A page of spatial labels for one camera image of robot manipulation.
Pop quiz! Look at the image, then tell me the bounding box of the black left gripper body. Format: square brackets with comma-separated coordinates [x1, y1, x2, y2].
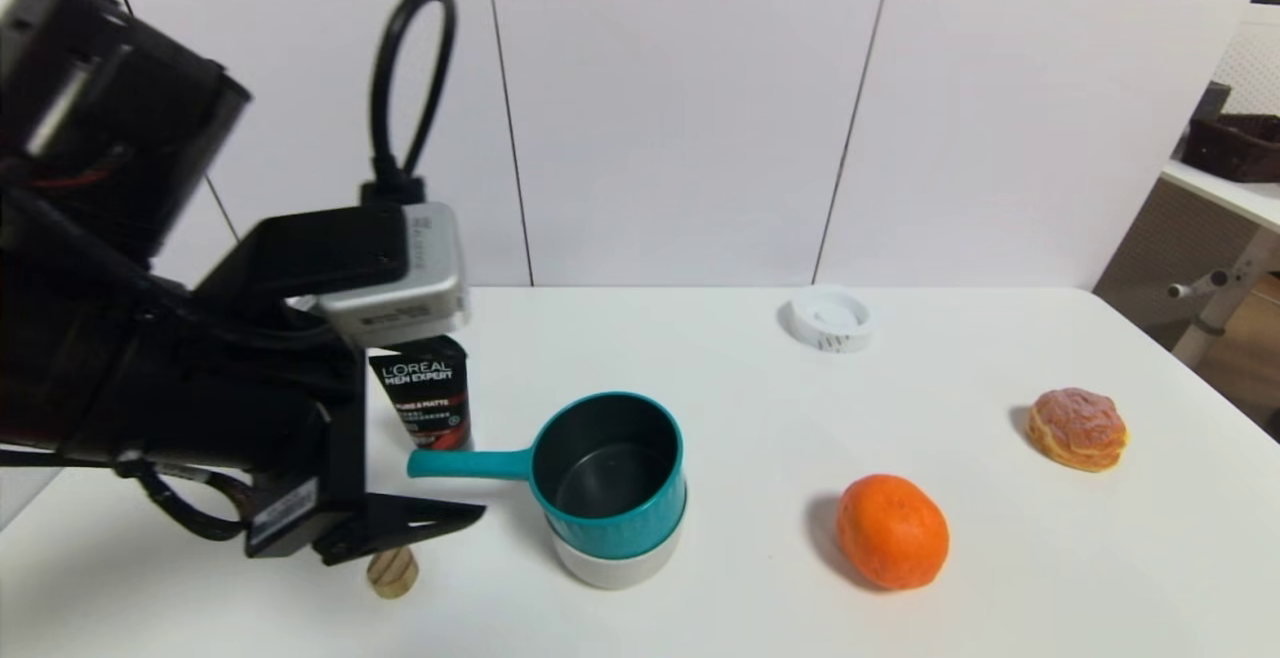
[78, 349, 370, 561]

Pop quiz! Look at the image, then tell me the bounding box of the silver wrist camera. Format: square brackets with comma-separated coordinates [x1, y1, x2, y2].
[318, 202, 471, 349]

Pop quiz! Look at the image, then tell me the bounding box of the white side table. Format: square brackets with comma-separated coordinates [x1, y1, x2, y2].
[1158, 160, 1280, 369]

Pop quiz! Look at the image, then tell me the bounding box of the black face wash tube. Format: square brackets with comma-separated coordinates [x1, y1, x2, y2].
[368, 335, 471, 451]

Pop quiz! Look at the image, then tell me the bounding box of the glazed brown doughnut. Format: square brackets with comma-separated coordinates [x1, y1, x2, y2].
[1026, 387, 1129, 472]

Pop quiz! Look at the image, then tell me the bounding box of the small wooden cylinder block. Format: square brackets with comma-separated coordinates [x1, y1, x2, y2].
[367, 545, 419, 600]

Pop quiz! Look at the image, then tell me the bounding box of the table crank handle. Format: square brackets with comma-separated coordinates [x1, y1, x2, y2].
[1166, 271, 1229, 300]

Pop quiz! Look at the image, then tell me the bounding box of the black camera cable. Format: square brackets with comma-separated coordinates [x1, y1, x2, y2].
[368, 0, 458, 207]

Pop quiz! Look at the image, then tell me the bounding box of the orange fruit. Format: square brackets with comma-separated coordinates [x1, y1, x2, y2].
[835, 474, 950, 592]

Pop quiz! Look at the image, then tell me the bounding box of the beige ceramic bowl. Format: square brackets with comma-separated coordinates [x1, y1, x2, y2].
[550, 513, 686, 591]

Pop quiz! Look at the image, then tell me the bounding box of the teal saucepan with handle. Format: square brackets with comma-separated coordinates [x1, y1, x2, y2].
[407, 391, 688, 560]

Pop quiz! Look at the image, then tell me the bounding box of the dark wicker basket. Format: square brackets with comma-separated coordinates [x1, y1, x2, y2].
[1180, 113, 1280, 182]

